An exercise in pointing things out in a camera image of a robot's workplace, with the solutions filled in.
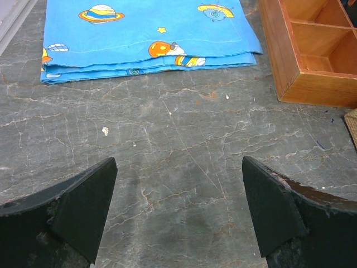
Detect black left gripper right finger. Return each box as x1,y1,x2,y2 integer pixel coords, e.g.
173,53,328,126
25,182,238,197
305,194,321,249
242,156,356,267

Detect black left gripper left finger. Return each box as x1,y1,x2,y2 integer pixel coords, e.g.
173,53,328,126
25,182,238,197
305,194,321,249
1,157,118,267

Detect wooden compartment tray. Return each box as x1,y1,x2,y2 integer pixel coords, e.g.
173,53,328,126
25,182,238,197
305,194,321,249
258,0,356,109

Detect blue space-print cloth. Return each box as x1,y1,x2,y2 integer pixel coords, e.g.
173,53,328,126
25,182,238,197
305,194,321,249
40,1,263,84

